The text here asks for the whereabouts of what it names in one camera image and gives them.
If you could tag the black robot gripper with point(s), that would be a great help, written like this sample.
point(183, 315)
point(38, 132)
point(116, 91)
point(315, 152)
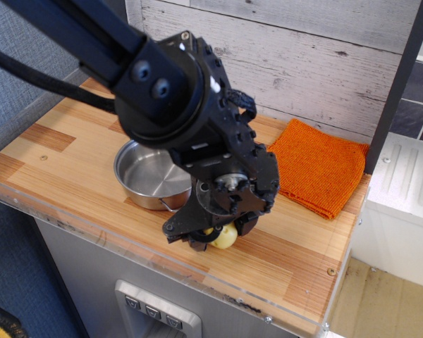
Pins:
point(233, 178)

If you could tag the yellow toy potato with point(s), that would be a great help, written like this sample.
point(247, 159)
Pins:
point(227, 237)

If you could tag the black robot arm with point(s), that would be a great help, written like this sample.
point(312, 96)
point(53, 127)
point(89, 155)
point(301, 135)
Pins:
point(173, 95)

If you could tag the stainless steel pot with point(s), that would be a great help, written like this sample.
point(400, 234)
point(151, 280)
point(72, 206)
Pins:
point(150, 178)

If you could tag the clear acrylic edge guard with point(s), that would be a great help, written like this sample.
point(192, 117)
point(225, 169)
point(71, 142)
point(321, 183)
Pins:
point(288, 267)

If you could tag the silver dispenser button panel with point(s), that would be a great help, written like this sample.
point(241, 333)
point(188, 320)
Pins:
point(148, 315)

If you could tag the orange knitted cloth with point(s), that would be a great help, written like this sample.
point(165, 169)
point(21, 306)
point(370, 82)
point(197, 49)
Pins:
point(317, 170)

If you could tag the white ribbed cabinet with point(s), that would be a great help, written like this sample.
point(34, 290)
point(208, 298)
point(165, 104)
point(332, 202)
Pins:
point(389, 235)

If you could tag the yellow black object on floor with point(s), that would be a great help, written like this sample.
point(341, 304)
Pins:
point(10, 326)

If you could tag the left dark grey post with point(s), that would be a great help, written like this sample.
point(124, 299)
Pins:
point(118, 7)

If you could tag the dark grey post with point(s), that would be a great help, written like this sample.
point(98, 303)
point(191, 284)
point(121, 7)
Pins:
point(118, 7)
point(408, 59)

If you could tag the right dark grey post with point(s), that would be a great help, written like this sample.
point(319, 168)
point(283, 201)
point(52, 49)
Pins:
point(408, 59)

